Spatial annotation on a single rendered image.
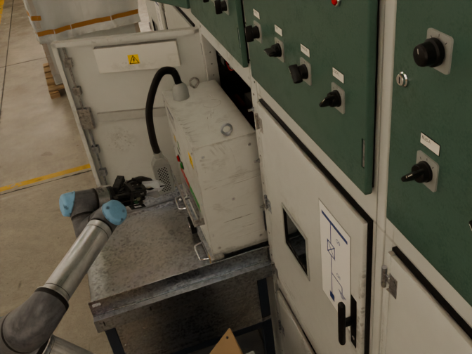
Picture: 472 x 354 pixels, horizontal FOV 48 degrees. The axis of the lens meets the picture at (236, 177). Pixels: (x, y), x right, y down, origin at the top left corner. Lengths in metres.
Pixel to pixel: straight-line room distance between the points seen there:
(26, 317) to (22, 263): 2.40
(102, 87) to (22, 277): 1.69
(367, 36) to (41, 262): 3.15
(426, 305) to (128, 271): 1.41
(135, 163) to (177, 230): 0.46
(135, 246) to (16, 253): 1.78
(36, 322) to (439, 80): 1.08
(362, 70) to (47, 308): 0.95
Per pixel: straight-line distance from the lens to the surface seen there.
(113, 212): 1.59
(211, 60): 2.22
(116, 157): 2.58
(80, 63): 2.39
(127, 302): 2.01
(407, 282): 0.99
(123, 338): 2.12
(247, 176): 1.84
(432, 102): 0.75
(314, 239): 1.38
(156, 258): 2.16
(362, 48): 0.89
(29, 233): 4.05
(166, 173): 2.26
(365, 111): 0.92
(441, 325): 0.94
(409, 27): 0.77
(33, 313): 1.42
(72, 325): 3.25
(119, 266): 2.18
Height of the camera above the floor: 2.26
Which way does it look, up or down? 34 degrees down
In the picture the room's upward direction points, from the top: 8 degrees counter-clockwise
